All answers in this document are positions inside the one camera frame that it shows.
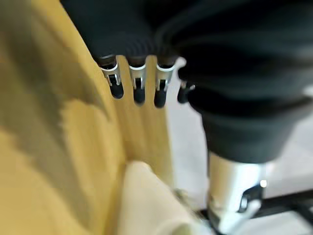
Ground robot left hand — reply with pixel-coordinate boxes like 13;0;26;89
59;0;313;235

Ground cream white slipper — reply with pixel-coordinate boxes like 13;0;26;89
116;159;205;235

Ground yellow wooden cabinet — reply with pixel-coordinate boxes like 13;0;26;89
0;0;176;235

